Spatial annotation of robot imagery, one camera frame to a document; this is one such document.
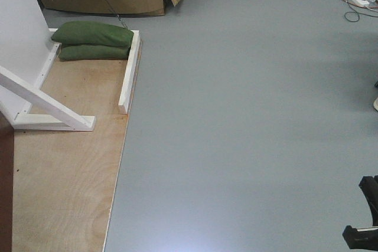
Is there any brown wooden door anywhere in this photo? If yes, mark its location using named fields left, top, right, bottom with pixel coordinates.
left=1, top=113, right=14, bottom=251

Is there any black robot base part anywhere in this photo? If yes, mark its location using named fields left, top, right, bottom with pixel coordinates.
left=342, top=175, right=378, bottom=249

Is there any lower green sandbag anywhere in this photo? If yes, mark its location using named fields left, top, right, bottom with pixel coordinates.
left=58, top=45, right=130, bottom=61

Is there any green sandbag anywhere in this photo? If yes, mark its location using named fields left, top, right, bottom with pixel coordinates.
left=58, top=45, right=130, bottom=61
left=51, top=21, right=134, bottom=47

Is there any upper green sandbag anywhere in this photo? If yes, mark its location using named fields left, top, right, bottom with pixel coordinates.
left=51, top=21, right=134, bottom=47

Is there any plywood base board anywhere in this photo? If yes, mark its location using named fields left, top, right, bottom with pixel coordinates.
left=12, top=54, right=140, bottom=251

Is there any white wooden door frame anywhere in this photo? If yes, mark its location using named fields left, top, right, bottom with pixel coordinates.
left=0, top=0, right=142, bottom=132

